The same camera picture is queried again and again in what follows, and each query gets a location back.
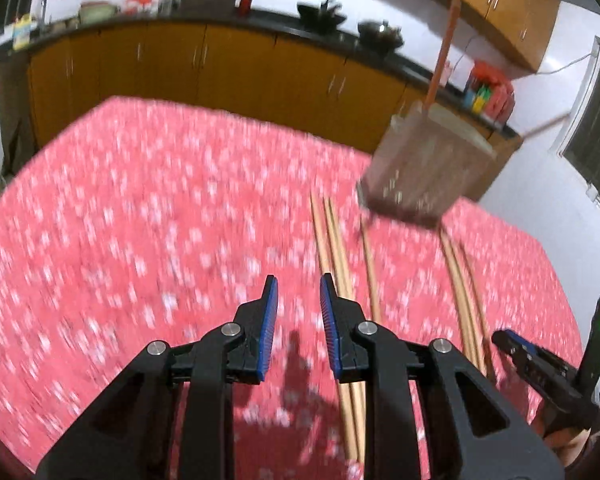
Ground yellow detergent bottle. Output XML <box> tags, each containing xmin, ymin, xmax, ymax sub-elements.
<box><xmin>11</xmin><ymin>15</ymin><xmax>39</xmax><ymax>51</ymax></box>

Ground orange chopstick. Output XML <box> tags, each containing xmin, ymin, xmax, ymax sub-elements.
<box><xmin>426</xmin><ymin>0</ymin><xmax>462</xmax><ymax>111</ymax></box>

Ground wooden base cabinets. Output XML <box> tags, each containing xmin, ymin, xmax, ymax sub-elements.
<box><xmin>27</xmin><ymin>22</ymin><xmax>524</xmax><ymax>202</ymax></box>

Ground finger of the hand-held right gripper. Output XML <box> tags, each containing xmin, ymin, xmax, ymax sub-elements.
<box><xmin>492</xmin><ymin>329</ymin><xmax>600</xmax><ymax>433</ymax></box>

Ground stacked plastic basins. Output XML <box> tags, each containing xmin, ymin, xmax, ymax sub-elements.
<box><xmin>79</xmin><ymin>1</ymin><xmax>121</xmax><ymax>24</ymax></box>

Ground white wall cable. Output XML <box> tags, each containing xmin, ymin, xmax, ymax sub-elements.
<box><xmin>452</xmin><ymin>49</ymin><xmax>595</xmax><ymax>83</ymax></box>

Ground thin wooden chopstick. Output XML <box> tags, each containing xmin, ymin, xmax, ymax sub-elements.
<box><xmin>522</xmin><ymin>114</ymin><xmax>572</xmax><ymax>139</ymax></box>

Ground red floral tablecloth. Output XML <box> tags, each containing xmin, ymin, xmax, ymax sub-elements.
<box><xmin>0</xmin><ymin>95</ymin><xmax>583</xmax><ymax>480</ymax></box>

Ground red bag with bottles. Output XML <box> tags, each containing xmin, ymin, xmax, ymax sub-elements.
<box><xmin>463</xmin><ymin>60</ymin><xmax>517</xmax><ymax>124</ymax></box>

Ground person's right hand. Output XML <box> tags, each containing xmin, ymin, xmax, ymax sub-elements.
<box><xmin>545</xmin><ymin>422</ymin><xmax>595</xmax><ymax>468</ymax></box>

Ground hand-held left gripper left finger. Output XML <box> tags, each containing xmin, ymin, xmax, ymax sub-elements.
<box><xmin>35</xmin><ymin>275</ymin><xmax>280</xmax><ymax>480</ymax></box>

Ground black wok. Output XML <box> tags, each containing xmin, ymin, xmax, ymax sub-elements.
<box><xmin>357</xmin><ymin>19</ymin><xmax>406</xmax><ymax>52</ymax></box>
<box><xmin>296</xmin><ymin>0</ymin><xmax>349</xmax><ymax>32</ymax></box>

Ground barred window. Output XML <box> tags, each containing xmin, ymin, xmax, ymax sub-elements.
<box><xmin>560</xmin><ymin>36</ymin><xmax>600</xmax><ymax>211</ymax></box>

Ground wooden upper cabinets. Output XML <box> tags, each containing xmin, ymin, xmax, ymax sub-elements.
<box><xmin>442</xmin><ymin>0</ymin><xmax>562</xmax><ymax>73</ymax></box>

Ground black kitchen countertop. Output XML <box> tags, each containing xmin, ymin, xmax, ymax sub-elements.
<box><xmin>0</xmin><ymin>7</ymin><xmax>524</xmax><ymax>139</ymax></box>

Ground brown wooden chopstick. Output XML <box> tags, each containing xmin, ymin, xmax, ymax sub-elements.
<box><xmin>359</xmin><ymin>217</ymin><xmax>383</xmax><ymax>324</ymax></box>

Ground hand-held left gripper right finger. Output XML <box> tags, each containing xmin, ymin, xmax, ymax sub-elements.
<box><xmin>320</xmin><ymin>273</ymin><xmax>566</xmax><ymax>480</ymax></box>

